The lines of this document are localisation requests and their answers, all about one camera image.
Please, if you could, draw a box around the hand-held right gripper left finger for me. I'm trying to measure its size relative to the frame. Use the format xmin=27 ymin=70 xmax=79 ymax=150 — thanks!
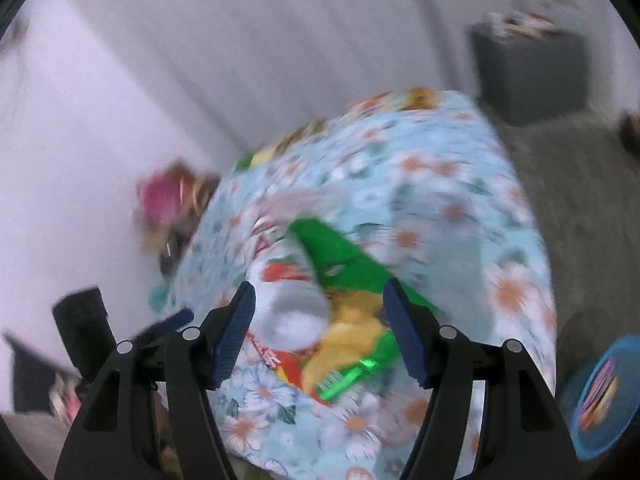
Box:
xmin=54 ymin=280 xmax=257 ymax=480

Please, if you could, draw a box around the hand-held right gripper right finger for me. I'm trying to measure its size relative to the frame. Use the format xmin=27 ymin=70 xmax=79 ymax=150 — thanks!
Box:
xmin=382 ymin=277 xmax=583 ymax=480

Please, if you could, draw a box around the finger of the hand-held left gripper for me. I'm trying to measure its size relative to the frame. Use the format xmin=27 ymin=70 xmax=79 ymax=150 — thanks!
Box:
xmin=132 ymin=308 xmax=196 ymax=351

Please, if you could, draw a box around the green chip bag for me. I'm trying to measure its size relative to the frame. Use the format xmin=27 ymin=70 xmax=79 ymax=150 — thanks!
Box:
xmin=250 ymin=217 xmax=441 ymax=406

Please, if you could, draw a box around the blue plastic basket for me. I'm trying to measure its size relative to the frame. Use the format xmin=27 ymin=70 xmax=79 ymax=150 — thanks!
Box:
xmin=557 ymin=332 xmax=640 ymax=461

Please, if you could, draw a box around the white pink plastic bag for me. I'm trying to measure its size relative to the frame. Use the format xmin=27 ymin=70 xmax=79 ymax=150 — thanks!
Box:
xmin=135 ymin=160 xmax=221 ymax=256

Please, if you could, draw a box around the blue floral quilt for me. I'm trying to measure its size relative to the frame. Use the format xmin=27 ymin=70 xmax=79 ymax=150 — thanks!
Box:
xmin=150 ymin=89 xmax=558 ymax=480

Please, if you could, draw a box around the grey cabinet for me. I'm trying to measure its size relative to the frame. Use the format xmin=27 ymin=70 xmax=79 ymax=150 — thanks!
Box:
xmin=470 ymin=12 xmax=588 ymax=128

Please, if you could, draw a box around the white curtain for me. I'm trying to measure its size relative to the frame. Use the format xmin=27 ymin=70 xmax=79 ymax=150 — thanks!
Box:
xmin=50 ymin=0 xmax=481 ymax=171

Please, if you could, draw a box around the dark cardboard box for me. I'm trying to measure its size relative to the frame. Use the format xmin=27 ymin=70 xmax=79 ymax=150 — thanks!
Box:
xmin=620 ymin=112 xmax=640 ymax=151

